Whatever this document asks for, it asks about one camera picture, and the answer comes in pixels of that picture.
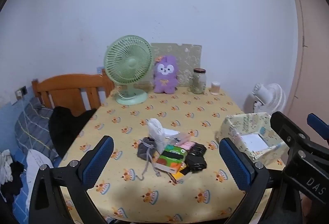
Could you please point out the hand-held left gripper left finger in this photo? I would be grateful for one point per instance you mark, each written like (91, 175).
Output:
(99, 159)

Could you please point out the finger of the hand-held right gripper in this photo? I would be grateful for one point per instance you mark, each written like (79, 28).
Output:
(282, 126)
(318, 123)

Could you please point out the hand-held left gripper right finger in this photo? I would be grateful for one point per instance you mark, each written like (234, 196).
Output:
(235, 164)

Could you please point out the patterned fabric storage box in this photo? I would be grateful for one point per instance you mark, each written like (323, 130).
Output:
(246, 121)

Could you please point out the black soft bundle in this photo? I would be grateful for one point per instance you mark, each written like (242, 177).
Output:
(199, 150)
(195, 162)

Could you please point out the pink printed packet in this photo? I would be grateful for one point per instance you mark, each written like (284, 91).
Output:
(187, 145)

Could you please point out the yellow and black packet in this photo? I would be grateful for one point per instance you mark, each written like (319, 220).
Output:
(177, 176)

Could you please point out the white towel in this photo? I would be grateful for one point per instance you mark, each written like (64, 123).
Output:
(155, 134)

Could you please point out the green and orange packet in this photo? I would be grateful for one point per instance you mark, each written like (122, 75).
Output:
(172, 153)

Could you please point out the white tissue packet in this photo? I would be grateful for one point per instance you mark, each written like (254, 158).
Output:
(171, 132)

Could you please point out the white standing fan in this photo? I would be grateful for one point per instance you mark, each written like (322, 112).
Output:
(272, 96)

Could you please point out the black clothing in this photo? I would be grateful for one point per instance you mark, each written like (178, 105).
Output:
(64, 126)

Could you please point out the white cloth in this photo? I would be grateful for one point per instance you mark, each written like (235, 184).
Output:
(36, 159)

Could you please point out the beige door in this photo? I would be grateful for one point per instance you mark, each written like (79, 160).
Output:
(313, 59)

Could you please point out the yellow cake print tablecloth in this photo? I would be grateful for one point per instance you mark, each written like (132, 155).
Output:
(154, 195)

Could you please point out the grey plaid pillow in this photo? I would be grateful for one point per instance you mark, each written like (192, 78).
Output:
(30, 126)

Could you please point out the cotton swab container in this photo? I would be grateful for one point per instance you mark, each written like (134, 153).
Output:
(216, 88)

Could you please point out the wooden chair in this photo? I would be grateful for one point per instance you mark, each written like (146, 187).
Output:
(66, 82)

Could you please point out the glass jar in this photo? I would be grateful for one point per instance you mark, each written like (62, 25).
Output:
(198, 82)

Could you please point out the black and white clothes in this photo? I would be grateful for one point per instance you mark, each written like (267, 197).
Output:
(7, 172)

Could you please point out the blue checked bedsheet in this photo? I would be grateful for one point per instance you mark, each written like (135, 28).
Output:
(19, 211)

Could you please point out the green desk fan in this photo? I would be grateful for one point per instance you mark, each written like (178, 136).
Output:
(128, 62)

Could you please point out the purple plush toy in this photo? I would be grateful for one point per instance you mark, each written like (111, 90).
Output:
(165, 77)

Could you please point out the patterned cardboard board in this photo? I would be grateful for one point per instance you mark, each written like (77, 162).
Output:
(187, 59)

